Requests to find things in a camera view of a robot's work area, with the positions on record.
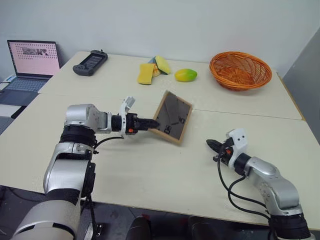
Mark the open grey laptop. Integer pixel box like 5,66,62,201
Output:
0,39,62,106

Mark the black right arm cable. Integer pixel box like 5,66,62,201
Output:
216,151,274,219

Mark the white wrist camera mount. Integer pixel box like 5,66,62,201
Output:
225,128,249,168
117,96,137,139

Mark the orange fruit slice toy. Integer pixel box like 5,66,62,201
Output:
151,63,162,77

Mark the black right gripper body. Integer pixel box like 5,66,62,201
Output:
212,138,235,166

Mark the black handheld controller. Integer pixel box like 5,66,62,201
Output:
72,49,109,77

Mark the yellow green mango toy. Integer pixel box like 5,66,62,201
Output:
174,68,198,83

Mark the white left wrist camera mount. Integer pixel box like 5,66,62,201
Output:
117,96,137,139

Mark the wooden picture frame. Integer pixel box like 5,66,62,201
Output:
152,90,193,145

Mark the yellow and green sponge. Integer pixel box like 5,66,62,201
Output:
154,55,172,76

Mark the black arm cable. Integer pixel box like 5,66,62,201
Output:
92,135,125,154
216,151,274,219

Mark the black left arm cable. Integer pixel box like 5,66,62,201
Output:
92,135,125,154

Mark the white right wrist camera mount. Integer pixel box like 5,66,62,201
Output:
225,128,249,168

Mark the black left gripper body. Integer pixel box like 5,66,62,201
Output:
124,112,141,135

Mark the white flat box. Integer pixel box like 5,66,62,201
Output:
0,103,27,119

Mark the orange wicker basket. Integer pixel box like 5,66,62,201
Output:
209,51,273,92

